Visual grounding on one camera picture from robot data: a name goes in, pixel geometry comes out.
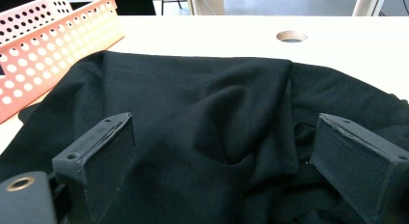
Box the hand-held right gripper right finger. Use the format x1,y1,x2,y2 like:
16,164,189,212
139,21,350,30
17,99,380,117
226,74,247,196
308,112,409,224

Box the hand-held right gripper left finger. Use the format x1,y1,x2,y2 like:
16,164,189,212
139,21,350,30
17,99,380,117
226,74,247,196
51,112,137,224

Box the black cloth garment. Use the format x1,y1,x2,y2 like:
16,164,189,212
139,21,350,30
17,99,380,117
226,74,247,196
0,49,409,224

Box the pink perforated plastic basket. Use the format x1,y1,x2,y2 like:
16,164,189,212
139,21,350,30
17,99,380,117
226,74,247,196
0,0,125,125

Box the black curtain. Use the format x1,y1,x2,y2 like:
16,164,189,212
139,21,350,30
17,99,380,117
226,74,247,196
113,0,157,16

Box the round table cable hole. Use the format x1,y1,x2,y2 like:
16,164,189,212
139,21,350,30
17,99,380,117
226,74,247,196
275,29,309,44

